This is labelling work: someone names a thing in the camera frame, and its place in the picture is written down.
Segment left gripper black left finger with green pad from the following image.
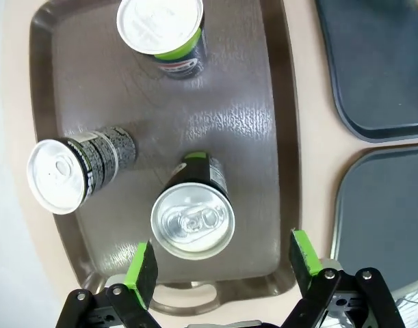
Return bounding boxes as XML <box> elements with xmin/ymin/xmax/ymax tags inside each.
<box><xmin>55</xmin><ymin>240</ymin><xmax>160</xmax><ymax>328</ymax></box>

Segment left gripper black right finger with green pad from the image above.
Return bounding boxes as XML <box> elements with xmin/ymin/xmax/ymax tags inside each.
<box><xmin>282</xmin><ymin>229</ymin><xmax>406</xmax><ymax>328</ymax></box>

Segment black green soda can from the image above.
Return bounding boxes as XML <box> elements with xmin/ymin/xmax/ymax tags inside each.
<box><xmin>150</xmin><ymin>151</ymin><xmax>236</xmax><ymax>260</ymax></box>

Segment black white text-pattern can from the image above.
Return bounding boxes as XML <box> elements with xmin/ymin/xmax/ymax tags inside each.
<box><xmin>26</xmin><ymin>126</ymin><xmax>138</xmax><ymax>215</ymax></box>

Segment dark grey serving tray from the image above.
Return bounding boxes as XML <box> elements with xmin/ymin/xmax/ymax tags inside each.
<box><xmin>330</xmin><ymin>146</ymin><xmax>418</xmax><ymax>295</ymax></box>
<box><xmin>313</xmin><ymin>0</ymin><xmax>418</xmax><ymax>141</ymax></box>

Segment brown plastic serving tray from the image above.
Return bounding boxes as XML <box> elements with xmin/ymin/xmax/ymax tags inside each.
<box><xmin>28</xmin><ymin>0</ymin><xmax>300</xmax><ymax>317</ymax></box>

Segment blue and green soda can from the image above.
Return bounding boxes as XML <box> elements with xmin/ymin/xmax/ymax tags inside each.
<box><xmin>116</xmin><ymin>0</ymin><xmax>207</xmax><ymax>81</ymax></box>

